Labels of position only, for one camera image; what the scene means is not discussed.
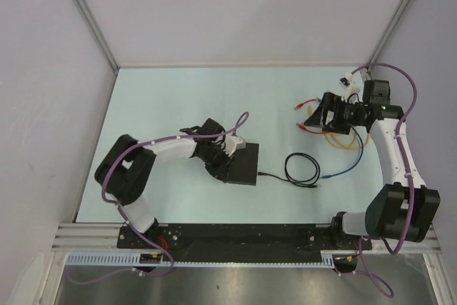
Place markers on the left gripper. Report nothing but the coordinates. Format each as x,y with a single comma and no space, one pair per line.
224,161

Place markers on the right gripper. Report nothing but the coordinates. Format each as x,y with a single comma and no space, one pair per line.
333,103

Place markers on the black network switch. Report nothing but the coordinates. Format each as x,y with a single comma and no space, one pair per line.
247,165

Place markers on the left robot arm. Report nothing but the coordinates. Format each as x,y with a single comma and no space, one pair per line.
125,170

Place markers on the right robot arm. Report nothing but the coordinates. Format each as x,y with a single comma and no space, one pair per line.
405,207

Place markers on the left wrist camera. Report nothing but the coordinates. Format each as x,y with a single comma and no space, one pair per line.
234,143

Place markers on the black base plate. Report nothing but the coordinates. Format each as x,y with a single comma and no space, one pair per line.
218,251

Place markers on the slotted cable duct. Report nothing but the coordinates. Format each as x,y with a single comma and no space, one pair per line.
315,260

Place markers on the aluminium frame rail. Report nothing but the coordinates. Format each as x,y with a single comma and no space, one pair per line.
91,237

